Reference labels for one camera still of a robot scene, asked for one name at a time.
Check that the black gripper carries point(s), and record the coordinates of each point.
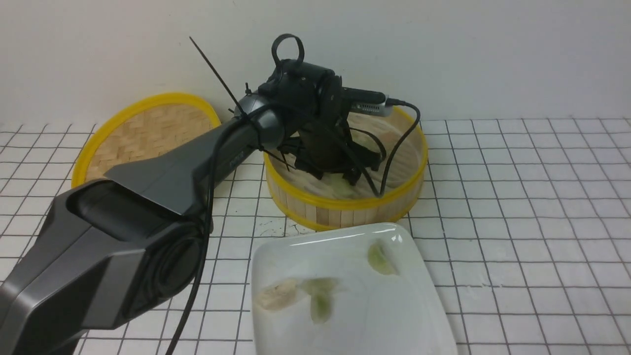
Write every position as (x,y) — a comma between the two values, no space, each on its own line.
(317,134)

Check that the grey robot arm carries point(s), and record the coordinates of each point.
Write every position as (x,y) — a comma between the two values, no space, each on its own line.
(112,249)

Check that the green dumpling at plate edge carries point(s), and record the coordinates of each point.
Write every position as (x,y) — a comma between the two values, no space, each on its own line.
(378,260)

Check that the green dumpling on plate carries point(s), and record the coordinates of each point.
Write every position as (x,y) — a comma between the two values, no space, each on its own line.
(320,291)

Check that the beige dumpling on plate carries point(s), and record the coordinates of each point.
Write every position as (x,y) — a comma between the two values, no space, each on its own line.
(278,296)

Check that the white square plate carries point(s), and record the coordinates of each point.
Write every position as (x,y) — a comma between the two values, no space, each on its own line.
(372,314)

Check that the yellow-rimmed bamboo steamer basket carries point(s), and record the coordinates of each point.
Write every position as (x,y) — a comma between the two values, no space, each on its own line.
(309,201)

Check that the black zip tie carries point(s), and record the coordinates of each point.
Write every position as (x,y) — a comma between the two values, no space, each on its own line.
(217,74)

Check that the bamboo steamer lid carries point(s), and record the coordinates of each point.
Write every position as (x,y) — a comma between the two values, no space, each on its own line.
(144,130)

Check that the checkered white tablecloth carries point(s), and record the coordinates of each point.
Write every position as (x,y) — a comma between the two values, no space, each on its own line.
(524,226)

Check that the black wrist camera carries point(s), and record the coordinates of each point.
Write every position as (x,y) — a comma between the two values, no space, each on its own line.
(365,102)

